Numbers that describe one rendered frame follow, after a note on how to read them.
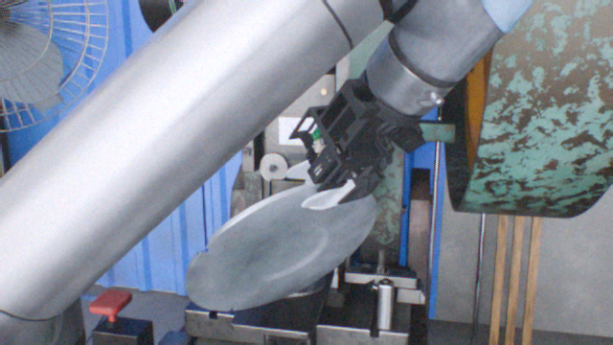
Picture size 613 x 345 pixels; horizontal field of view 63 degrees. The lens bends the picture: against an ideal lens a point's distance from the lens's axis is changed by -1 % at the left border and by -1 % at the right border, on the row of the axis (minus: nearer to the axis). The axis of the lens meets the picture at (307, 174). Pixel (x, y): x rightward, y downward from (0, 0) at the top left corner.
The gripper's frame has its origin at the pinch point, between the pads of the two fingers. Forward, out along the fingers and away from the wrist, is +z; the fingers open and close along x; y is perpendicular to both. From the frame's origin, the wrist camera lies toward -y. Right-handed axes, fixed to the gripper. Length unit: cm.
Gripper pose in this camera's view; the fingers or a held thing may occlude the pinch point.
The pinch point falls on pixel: (317, 195)
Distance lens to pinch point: 62.8
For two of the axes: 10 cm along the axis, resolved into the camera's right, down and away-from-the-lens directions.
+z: -4.4, 5.5, 7.1
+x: 4.4, 8.2, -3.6
